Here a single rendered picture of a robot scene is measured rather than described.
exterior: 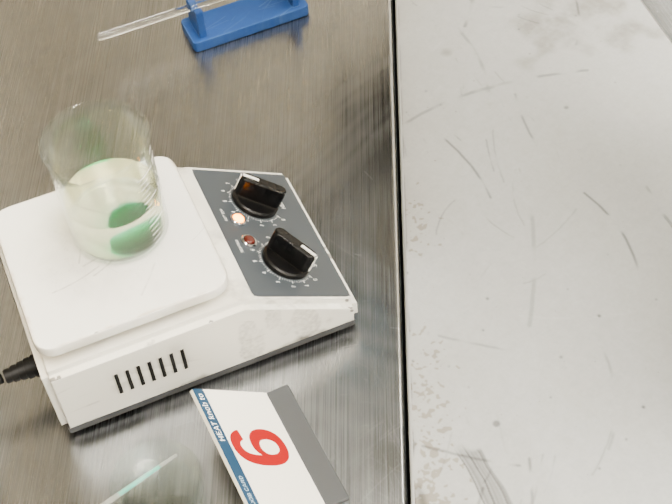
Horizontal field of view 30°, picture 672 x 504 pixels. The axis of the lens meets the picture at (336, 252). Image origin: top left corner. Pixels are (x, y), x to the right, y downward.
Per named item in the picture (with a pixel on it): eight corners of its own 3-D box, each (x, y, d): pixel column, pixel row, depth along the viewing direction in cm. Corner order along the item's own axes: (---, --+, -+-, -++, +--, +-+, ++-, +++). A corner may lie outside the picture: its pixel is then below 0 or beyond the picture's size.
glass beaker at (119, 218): (93, 187, 80) (63, 90, 74) (188, 202, 79) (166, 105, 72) (50, 271, 76) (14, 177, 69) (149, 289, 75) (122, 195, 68)
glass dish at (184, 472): (97, 503, 75) (89, 485, 74) (161, 440, 78) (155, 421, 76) (161, 556, 73) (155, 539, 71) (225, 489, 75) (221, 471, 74)
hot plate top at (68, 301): (171, 159, 82) (169, 150, 81) (234, 292, 75) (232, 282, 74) (-8, 221, 79) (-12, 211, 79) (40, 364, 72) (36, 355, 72)
